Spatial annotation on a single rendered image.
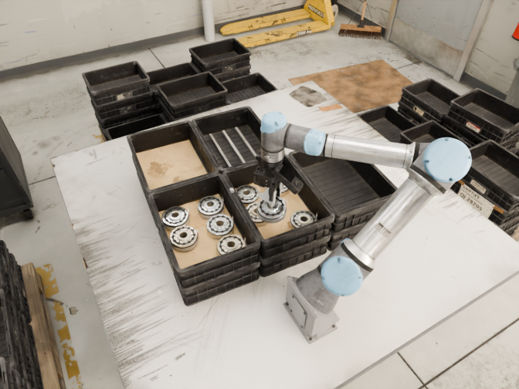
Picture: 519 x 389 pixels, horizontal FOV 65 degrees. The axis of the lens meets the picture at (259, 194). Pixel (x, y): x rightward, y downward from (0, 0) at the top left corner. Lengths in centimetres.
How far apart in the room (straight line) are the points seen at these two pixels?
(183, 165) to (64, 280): 114
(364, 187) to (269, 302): 64
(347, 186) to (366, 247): 64
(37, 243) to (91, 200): 98
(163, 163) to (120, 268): 51
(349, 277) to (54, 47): 398
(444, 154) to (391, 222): 22
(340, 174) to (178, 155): 74
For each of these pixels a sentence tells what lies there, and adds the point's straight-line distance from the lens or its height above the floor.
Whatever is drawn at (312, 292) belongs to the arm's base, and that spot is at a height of 90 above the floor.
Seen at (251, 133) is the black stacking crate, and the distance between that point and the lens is 203.
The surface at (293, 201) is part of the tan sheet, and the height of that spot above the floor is 83.
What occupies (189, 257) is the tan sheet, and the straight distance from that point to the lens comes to 152.
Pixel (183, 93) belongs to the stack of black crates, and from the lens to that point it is 302.
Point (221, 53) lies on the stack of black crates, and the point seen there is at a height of 49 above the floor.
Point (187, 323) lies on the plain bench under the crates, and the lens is 153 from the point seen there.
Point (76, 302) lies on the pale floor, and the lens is 256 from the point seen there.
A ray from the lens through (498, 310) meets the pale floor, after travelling 269.
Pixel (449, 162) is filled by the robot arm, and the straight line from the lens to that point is 116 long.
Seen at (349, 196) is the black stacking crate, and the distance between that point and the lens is 175.
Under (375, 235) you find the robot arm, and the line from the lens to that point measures 118.
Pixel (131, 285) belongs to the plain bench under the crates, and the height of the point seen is 70.
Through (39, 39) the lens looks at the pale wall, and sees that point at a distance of 462.
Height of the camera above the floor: 204
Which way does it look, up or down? 45 degrees down
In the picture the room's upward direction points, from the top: 1 degrees clockwise
